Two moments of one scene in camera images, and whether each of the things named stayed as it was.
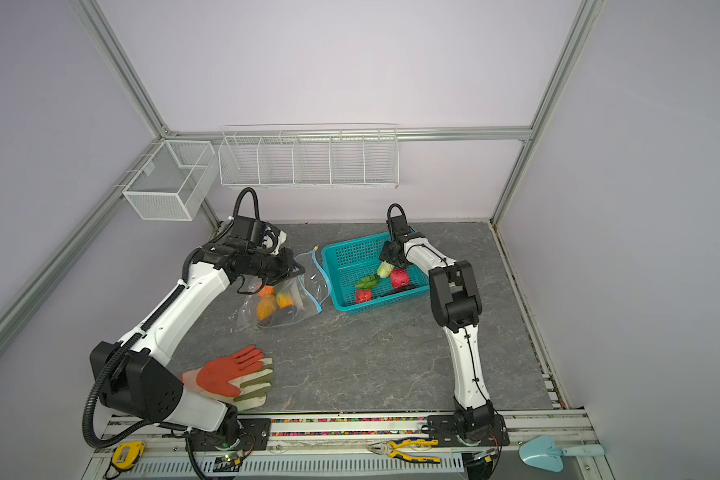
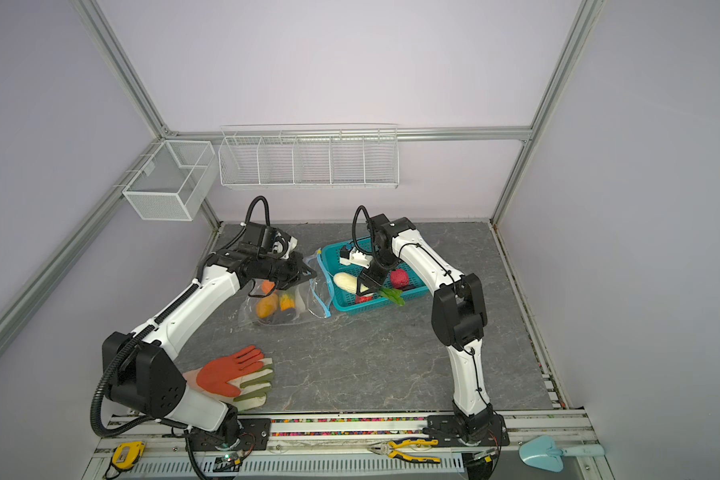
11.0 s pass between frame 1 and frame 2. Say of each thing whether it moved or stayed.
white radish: moved
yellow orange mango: stayed
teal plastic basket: stayed
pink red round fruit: stayed
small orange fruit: stayed
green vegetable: moved
